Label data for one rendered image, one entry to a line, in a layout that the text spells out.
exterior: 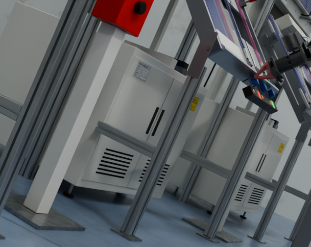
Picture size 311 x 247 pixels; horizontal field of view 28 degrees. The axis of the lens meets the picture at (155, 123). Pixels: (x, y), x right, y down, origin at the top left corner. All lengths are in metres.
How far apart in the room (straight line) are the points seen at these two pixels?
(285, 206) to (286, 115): 0.83
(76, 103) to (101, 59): 0.15
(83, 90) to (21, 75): 0.73
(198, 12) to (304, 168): 3.71
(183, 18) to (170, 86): 3.46
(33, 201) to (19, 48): 0.88
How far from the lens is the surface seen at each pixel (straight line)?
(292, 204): 5.77
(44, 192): 1.88
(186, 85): 2.10
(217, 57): 2.19
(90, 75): 1.85
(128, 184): 2.59
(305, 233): 2.47
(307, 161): 5.76
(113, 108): 2.29
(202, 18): 2.19
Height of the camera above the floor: 0.45
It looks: 1 degrees down
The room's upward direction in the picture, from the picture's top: 24 degrees clockwise
